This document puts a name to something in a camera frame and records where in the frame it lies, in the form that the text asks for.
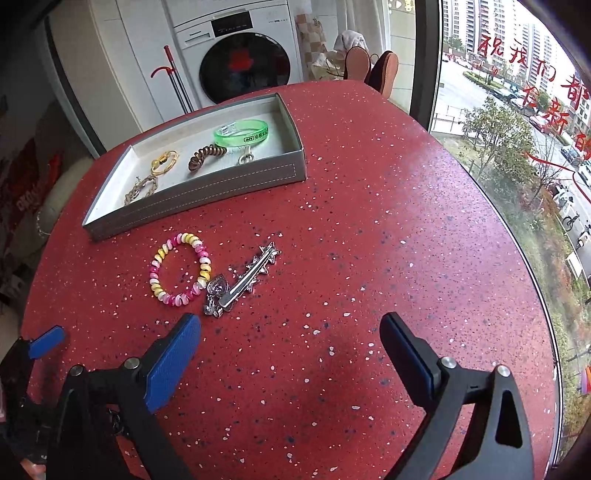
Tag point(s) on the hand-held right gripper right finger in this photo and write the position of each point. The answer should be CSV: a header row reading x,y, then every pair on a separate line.
x,y
415,360

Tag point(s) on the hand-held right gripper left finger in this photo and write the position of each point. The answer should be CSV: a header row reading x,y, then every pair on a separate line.
x,y
173,364

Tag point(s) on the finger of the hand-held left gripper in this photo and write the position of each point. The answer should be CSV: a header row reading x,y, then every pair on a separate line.
x,y
46,342

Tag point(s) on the silver heart charm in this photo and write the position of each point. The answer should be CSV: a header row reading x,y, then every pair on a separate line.
x,y
217,286

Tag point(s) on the silver spiked hair clip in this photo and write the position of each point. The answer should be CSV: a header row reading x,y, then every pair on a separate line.
x,y
249,277

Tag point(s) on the grey jewelry tray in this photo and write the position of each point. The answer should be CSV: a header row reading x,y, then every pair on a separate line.
x,y
207,189

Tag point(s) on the green translucent bangle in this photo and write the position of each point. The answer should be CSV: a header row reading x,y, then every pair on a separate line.
x,y
244,137

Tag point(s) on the cream sofa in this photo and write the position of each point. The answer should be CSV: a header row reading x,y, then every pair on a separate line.
x,y
55,203

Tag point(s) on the red printed cushion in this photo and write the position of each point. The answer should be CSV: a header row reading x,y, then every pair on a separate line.
x,y
30,194

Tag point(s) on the red embroidered cushion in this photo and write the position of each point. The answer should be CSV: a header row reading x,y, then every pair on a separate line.
x,y
54,168

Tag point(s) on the tree outside window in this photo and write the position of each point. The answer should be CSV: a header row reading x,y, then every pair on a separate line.
x,y
498,138

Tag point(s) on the red window lettering decal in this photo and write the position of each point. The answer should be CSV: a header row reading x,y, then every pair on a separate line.
x,y
531,99

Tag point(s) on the beige paper bag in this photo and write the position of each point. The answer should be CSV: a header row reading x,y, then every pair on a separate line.
x,y
325,67

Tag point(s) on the white washing machine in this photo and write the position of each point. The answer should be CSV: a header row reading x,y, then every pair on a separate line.
x,y
194,41

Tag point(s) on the white cloth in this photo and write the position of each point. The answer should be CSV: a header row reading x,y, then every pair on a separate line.
x,y
351,39

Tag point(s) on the checkered bag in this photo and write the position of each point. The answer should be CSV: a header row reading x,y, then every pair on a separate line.
x,y
307,41

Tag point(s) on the white curtain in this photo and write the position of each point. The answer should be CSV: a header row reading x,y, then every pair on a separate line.
x,y
364,18

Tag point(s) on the white dryer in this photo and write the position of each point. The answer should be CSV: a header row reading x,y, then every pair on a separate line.
x,y
207,9

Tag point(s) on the black door frame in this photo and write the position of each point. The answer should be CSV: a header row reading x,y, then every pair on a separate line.
x,y
76,92

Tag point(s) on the black window frame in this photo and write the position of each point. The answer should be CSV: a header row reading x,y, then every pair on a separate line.
x,y
425,69

